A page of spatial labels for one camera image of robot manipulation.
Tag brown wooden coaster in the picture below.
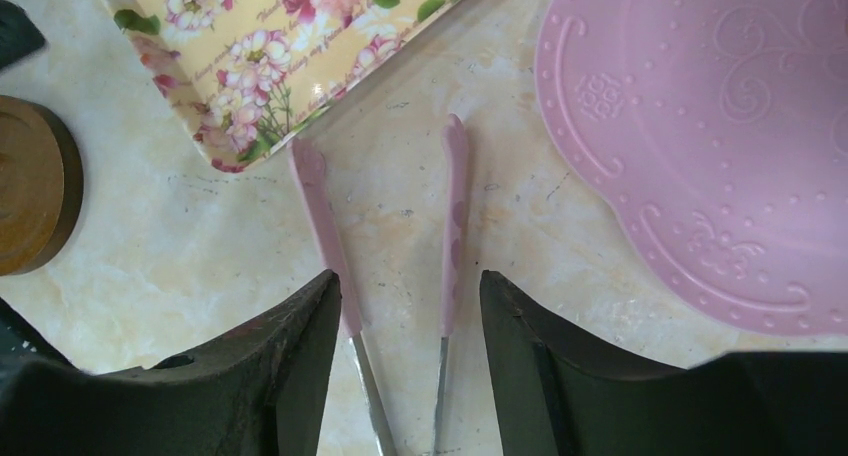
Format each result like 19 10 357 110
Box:
1 96 84 276

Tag pink three-tier cake stand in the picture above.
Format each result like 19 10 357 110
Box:
535 0 847 336

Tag pink metal tongs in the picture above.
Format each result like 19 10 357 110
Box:
289 114 471 455

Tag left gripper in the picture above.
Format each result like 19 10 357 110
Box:
0 0 47 71

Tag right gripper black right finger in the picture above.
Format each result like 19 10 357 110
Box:
479 270 847 455

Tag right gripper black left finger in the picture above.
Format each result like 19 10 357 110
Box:
1 271 342 455

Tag floral serving tray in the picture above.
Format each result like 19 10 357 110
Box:
102 0 461 173

